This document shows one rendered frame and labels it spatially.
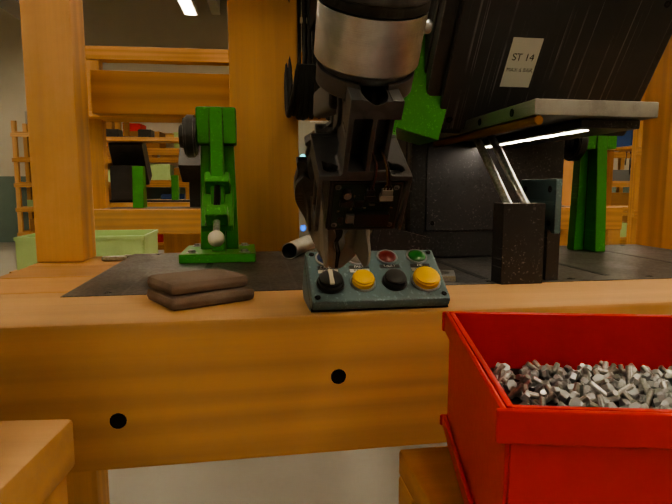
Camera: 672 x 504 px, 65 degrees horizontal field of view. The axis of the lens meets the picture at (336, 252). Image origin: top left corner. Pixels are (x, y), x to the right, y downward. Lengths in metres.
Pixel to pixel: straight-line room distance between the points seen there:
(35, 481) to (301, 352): 0.25
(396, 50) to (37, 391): 0.45
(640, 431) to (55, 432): 0.38
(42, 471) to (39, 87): 0.88
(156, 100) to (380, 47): 0.92
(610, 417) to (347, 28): 0.27
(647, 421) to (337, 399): 0.34
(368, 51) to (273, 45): 0.81
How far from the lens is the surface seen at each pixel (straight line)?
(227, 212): 0.92
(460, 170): 1.00
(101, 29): 11.59
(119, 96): 1.26
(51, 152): 1.19
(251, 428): 0.58
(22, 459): 0.43
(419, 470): 0.47
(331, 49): 0.37
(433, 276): 0.58
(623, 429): 0.30
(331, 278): 0.55
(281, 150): 1.13
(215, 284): 0.60
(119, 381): 0.57
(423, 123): 0.81
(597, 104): 0.71
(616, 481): 0.32
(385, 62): 0.37
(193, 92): 1.24
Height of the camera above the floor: 1.03
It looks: 7 degrees down
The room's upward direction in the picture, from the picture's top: straight up
